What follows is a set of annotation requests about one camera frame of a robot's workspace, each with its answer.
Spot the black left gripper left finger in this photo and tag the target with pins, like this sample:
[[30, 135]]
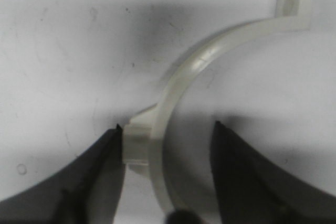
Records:
[[87, 190]]

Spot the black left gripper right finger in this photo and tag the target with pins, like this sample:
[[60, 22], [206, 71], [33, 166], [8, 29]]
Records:
[[251, 189]]

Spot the white half pipe clamp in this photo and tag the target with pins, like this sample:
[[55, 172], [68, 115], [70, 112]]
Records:
[[143, 136]]

